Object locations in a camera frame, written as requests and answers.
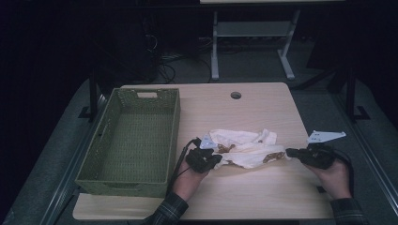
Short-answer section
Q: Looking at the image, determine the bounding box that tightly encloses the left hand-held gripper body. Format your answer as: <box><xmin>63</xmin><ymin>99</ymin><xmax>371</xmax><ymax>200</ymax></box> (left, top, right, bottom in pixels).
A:
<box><xmin>186</xmin><ymin>132</ymin><xmax>220</xmax><ymax>174</ymax></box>

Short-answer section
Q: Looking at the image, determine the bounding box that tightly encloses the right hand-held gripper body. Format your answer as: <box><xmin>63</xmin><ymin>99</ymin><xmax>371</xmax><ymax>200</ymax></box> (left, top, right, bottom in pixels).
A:
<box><xmin>297</xmin><ymin>130</ymin><xmax>347</xmax><ymax>171</ymax></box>

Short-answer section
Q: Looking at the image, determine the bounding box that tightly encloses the white towel with brown print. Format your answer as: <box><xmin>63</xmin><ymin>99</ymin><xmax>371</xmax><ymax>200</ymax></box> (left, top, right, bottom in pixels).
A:
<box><xmin>208</xmin><ymin>128</ymin><xmax>289</xmax><ymax>170</ymax></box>

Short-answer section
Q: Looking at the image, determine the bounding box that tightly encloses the green woven basket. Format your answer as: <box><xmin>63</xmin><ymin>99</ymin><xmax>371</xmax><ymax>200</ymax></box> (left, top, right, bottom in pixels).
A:
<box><xmin>74</xmin><ymin>87</ymin><xmax>181</xmax><ymax>199</ymax></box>

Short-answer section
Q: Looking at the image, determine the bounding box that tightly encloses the person's left hand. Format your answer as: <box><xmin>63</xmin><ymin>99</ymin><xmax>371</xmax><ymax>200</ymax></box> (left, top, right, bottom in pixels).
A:
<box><xmin>172</xmin><ymin>165</ymin><xmax>209</xmax><ymax>203</ymax></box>

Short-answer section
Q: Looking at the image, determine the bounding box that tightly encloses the person's right hand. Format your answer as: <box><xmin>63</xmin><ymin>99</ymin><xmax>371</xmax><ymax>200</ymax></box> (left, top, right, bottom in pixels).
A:
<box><xmin>304</xmin><ymin>160</ymin><xmax>352</xmax><ymax>200</ymax></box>

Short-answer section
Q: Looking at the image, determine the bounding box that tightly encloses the black metal stand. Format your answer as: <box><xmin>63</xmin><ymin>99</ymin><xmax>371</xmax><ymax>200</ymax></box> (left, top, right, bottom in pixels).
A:
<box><xmin>78</xmin><ymin>69</ymin><xmax>101</xmax><ymax>123</ymax></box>
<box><xmin>344</xmin><ymin>67</ymin><xmax>371</xmax><ymax>123</ymax></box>

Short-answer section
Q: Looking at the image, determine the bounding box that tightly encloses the left hand-held gripper cable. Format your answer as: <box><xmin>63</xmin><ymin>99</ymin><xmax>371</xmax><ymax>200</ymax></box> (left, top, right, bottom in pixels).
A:
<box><xmin>171</xmin><ymin>137</ymin><xmax>202</xmax><ymax>190</ymax></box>

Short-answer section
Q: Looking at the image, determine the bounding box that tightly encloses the tangle of floor cables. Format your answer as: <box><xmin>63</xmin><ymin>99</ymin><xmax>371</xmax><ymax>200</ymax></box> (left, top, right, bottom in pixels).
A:
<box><xmin>156</xmin><ymin>36</ymin><xmax>214</xmax><ymax>84</ymax></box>

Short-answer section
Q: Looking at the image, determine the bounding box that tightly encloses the white desk frame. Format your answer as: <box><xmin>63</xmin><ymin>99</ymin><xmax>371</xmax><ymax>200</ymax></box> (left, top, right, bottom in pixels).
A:
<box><xmin>200</xmin><ymin>0</ymin><xmax>345</xmax><ymax>82</ymax></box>

